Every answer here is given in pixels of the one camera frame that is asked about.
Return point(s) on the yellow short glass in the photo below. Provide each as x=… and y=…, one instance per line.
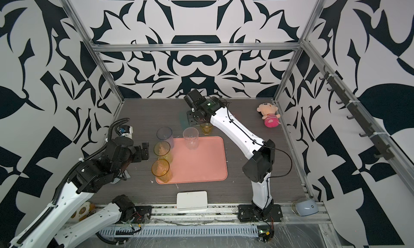
x=206, y=128

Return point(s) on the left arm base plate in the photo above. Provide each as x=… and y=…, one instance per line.
x=141, y=214

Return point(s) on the grey white dish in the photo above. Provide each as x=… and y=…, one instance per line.
x=305, y=207

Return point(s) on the white cable duct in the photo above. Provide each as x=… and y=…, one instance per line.
x=183, y=231

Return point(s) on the blue-purple glass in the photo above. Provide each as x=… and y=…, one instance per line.
x=166, y=134

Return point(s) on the brown white plush toy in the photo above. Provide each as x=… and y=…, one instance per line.
x=82, y=212

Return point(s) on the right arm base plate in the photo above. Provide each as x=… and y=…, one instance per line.
x=252, y=213

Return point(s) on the pink tray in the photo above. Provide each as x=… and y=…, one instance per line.
x=207, y=163

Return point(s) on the pink plush doll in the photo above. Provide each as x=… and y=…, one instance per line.
x=269, y=115

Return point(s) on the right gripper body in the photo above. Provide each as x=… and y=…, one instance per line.
x=193, y=117

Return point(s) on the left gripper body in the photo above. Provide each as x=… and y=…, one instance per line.
x=133, y=154

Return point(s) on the yellow-green glass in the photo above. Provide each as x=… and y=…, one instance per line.
x=163, y=151

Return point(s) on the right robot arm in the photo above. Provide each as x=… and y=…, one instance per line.
x=259, y=153

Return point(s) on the amber tall glass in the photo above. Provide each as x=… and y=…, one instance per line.
x=161, y=170

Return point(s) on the clear tall glass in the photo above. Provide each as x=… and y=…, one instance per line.
x=191, y=136

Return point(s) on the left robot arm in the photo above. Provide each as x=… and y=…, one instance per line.
x=81, y=182

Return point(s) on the wall hook rail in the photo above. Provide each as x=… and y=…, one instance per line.
x=360, y=115

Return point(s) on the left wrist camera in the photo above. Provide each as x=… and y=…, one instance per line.
x=125, y=131

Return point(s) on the white box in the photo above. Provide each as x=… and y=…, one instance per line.
x=195, y=200

